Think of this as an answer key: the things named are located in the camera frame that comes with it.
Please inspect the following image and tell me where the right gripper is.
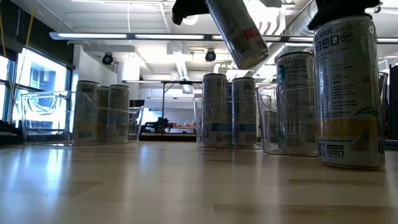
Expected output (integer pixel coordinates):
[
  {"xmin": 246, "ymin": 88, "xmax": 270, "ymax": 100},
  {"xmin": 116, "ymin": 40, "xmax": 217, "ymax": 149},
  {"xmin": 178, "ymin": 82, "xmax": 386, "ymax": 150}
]
[{"xmin": 307, "ymin": 0, "xmax": 381, "ymax": 31}]

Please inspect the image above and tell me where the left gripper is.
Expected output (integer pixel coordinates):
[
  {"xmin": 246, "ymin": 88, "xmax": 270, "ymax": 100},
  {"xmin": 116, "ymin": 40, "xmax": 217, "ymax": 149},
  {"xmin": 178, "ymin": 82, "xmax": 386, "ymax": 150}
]
[{"xmin": 172, "ymin": 0, "xmax": 210, "ymax": 26}]

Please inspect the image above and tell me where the red-band Celsius can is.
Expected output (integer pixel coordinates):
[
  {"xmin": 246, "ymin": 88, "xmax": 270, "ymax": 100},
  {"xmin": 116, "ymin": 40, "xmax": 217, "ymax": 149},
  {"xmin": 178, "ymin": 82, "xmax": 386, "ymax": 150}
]
[{"xmin": 204, "ymin": 0, "xmax": 270, "ymax": 70}]

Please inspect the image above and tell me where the white Celsius can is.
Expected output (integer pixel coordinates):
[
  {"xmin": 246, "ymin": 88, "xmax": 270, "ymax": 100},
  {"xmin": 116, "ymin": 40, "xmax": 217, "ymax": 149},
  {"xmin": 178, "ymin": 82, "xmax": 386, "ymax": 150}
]
[{"xmin": 275, "ymin": 51, "xmax": 317, "ymax": 156}]

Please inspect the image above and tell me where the clear plastic bin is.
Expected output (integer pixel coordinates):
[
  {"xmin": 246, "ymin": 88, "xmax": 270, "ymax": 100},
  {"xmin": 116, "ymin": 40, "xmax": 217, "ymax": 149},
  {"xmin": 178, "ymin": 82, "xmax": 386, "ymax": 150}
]
[
  {"xmin": 256, "ymin": 71, "xmax": 389, "ymax": 157},
  {"xmin": 21, "ymin": 90, "xmax": 145, "ymax": 147},
  {"xmin": 193, "ymin": 95, "xmax": 264, "ymax": 149}
]

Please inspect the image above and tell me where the white globe lamp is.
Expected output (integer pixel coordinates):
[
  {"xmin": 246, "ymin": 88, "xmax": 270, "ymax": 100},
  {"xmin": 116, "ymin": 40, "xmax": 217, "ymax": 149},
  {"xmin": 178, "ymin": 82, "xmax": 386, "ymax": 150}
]
[{"xmin": 182, "ymin": 14, "xmax": 200, "ymax": 27}]

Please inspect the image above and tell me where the black ceiling spotlight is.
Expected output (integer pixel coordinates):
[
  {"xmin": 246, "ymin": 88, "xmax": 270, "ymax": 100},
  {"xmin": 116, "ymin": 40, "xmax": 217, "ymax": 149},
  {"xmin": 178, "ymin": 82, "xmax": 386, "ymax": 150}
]
[
  {"xmin": 204, "ymin": 49, "xmax": 217, "ymax": 63},
  {"xmin": 101, "ymin": 52, "xmax": 114, "ymax": 66}
]

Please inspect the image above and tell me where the long ceiling light strip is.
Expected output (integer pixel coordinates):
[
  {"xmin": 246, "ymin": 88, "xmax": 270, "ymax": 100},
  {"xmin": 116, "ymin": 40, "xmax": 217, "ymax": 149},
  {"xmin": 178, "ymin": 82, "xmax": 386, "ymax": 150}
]
[{"xmin": 49, "ymin": 30, "xmax": 398, "ymax": 44}]

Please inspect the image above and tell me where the black tall panel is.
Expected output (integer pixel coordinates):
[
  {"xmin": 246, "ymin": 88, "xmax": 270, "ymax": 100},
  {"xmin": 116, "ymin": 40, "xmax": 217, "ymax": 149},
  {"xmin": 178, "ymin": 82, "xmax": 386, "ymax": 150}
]
[{"xmin": 389, "ymin": 64, "xmax": 398, "ymax": 141}]

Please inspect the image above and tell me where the silver ventilation duct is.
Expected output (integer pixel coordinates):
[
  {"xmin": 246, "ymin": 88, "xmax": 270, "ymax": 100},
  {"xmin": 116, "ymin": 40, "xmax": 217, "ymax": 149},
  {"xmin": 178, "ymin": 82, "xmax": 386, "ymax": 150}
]
[{"xmin": 267, "ymin": 0, "xmax": 318, "ymax": 68}]

